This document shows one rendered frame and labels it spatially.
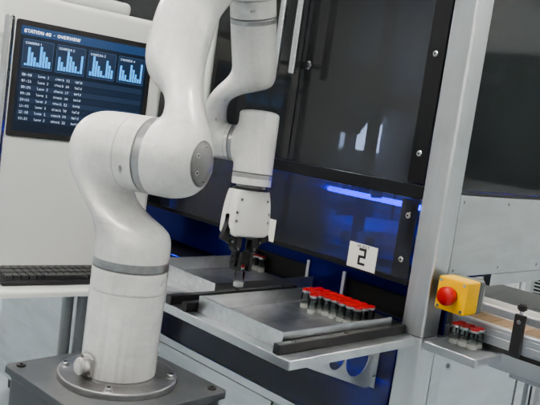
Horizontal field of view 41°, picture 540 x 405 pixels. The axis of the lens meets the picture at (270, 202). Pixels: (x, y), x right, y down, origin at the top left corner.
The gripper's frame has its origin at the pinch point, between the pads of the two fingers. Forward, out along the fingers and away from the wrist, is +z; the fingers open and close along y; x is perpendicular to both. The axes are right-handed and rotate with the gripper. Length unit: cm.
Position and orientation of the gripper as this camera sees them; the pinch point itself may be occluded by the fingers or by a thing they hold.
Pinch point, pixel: (241, 260)
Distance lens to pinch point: 152.0
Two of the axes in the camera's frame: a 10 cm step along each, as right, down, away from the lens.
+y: -7.8, -0.7, -6.2
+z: -1.3, 9.9, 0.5
